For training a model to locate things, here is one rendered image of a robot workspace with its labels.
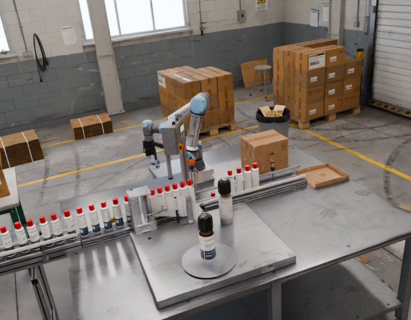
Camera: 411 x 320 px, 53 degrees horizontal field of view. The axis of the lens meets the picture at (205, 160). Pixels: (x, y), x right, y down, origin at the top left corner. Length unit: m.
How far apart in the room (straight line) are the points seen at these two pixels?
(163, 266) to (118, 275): 0.27
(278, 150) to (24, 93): 5.58
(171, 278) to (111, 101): 6.15
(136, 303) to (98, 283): 0.29
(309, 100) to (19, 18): 4.85
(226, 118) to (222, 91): 0.44
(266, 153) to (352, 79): 3.96
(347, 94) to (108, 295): 5.44
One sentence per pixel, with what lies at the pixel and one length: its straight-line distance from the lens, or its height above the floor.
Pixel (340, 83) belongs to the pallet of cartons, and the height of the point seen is 0.59.
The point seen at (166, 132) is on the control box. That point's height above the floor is 1.44.
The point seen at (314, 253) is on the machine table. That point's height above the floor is 0.83.
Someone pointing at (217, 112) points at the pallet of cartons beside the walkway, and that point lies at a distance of 6.45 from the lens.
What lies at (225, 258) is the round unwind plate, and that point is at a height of 0.89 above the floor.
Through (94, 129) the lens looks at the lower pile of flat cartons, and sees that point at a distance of 7.10.
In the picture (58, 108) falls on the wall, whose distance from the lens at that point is 8.08.
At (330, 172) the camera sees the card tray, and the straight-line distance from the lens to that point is 3.40.
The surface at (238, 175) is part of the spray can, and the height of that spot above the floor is 1.04.
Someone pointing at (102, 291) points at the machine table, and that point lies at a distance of 2.41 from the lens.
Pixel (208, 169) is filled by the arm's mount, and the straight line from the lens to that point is 3.29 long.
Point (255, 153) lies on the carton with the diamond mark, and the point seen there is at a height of 1.06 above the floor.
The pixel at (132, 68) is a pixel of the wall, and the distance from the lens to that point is 8.20.
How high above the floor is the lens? 2.35
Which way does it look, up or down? 25 degrees down
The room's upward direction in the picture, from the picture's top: 5 degrees counter-clockwise
